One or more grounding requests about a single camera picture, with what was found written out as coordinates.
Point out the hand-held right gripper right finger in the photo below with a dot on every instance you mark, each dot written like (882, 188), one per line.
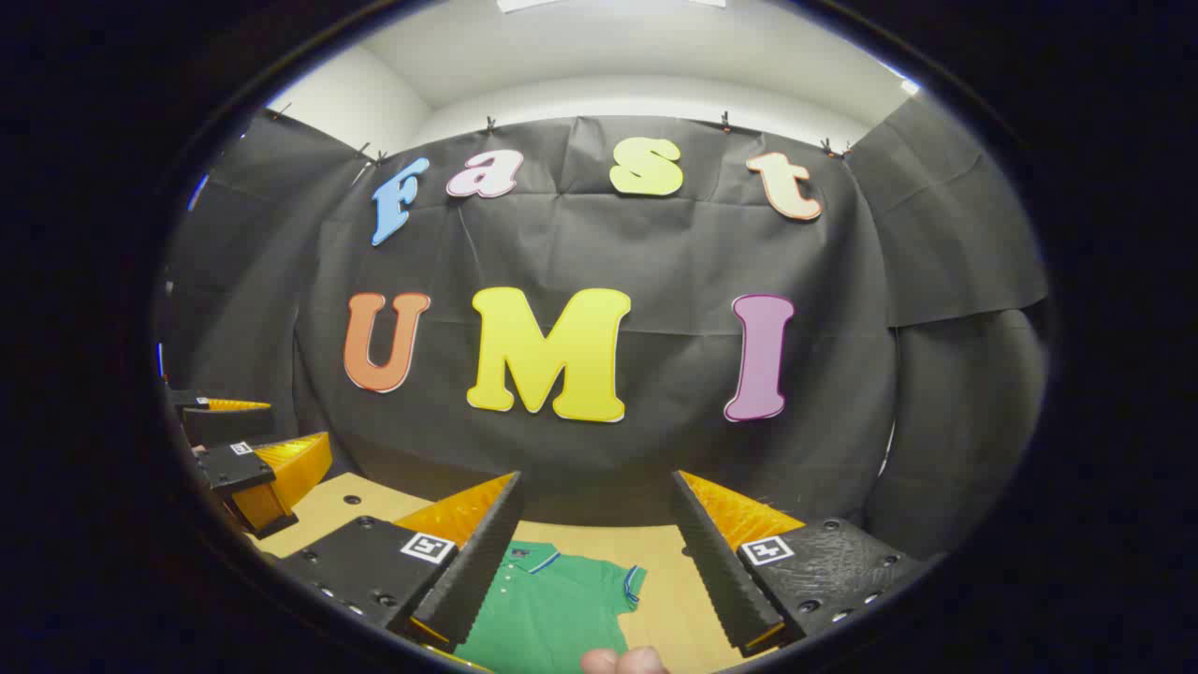
(716, 571)

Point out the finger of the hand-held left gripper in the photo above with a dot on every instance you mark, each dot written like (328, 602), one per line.
(234, 468)
(220, 423)

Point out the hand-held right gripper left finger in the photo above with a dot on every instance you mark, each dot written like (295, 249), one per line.
(482, 562)

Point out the green T-shirt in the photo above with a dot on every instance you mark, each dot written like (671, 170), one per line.
(552, 608)

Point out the black backdrop cloth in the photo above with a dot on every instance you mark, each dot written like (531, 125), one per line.
(674, 253)

